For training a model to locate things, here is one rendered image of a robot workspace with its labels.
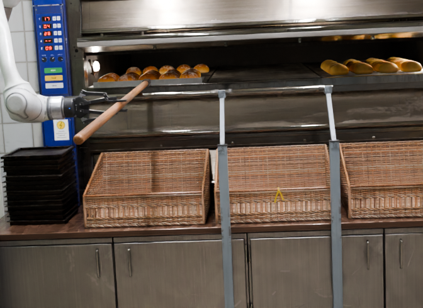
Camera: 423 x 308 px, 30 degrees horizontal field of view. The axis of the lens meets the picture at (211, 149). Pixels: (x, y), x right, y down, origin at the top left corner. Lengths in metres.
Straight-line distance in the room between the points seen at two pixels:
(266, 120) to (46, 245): 1.24
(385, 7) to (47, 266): 2.02
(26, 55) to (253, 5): 1.17
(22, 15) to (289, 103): 1.40
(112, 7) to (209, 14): 0.48
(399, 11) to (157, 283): 1.75
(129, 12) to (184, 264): 1.28
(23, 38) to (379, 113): 1.82
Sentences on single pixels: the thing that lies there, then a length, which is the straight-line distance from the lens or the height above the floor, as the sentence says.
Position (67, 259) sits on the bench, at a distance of 3.65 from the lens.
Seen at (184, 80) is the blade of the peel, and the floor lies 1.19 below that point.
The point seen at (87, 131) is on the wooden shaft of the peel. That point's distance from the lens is 2.31.
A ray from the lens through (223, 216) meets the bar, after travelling 3.45.
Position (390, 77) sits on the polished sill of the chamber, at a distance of 4.02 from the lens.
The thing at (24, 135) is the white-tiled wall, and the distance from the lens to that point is 4.15.
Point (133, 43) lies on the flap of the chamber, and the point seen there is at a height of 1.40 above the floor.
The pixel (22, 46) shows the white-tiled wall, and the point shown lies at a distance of 4.11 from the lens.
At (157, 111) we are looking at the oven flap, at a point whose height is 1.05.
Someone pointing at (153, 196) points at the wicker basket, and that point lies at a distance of 3.56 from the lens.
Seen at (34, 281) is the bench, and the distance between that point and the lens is 3.72.
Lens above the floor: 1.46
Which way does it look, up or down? 9 degrees down
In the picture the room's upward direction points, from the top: 3 degrees counter-clockwise
